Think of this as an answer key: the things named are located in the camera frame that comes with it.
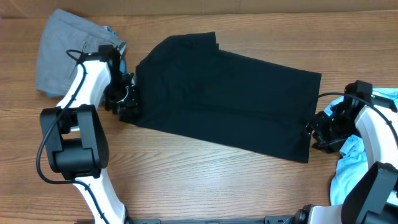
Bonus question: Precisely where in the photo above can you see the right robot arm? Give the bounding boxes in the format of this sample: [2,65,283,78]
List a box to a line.
[286,93,397,223]

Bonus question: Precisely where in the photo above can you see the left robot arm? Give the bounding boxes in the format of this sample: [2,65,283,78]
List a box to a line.
[36,45,139,223]

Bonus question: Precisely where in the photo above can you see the black t-shirt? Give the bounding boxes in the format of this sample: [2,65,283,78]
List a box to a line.
[121,32,321,163]

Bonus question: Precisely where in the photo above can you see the blue folded garment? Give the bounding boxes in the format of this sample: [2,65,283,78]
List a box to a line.
[46,26,128,98]

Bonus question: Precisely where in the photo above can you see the light blue t-shirt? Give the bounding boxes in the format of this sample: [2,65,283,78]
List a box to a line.
[323,88,397,205]

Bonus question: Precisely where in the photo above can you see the grey folded shorts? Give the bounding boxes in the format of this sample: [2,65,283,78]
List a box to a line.
[35,8,127,98]

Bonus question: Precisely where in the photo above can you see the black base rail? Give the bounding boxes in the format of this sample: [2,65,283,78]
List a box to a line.
[126,215,294,224]

